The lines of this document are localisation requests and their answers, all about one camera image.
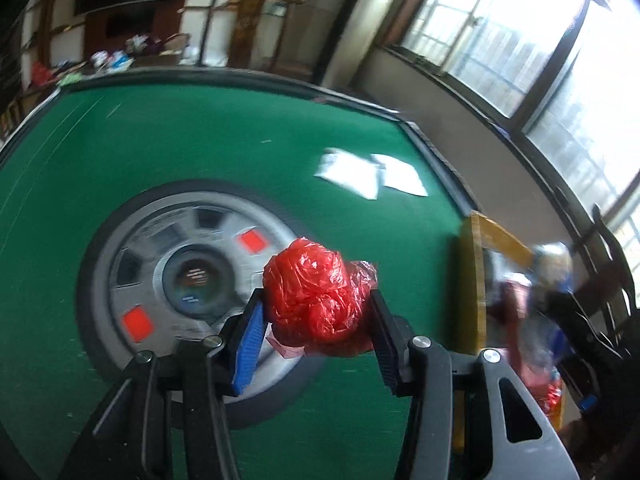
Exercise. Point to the large barred window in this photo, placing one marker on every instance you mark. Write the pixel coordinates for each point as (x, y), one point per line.
(500, 35)

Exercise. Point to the grey round table hub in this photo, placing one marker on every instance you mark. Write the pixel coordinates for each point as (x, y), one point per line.
(150, 240)

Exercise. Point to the red plastic bag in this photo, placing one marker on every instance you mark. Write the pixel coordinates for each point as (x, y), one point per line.
(315, 295)

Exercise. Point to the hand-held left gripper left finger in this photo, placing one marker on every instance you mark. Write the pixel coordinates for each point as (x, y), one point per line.
(250, 345)

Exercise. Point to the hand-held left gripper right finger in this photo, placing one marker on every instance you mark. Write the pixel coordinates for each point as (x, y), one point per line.
(386, 347)

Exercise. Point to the white sachet red print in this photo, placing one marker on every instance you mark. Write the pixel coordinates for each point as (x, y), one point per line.
(345, 172)

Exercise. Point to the red shopping bag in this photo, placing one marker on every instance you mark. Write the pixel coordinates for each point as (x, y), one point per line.
(40, 72)

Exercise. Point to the dark wooden armchair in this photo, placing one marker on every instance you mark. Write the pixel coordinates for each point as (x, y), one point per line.
(615, 260)

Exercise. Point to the light wooden carved chair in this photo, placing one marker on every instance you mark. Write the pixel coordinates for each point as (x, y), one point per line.
(245, 20)

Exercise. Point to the wooden tv cabinet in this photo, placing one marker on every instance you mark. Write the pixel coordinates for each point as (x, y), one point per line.
(130, 22)

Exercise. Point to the yellow cardboard box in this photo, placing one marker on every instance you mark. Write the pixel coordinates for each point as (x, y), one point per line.
(470, 280)

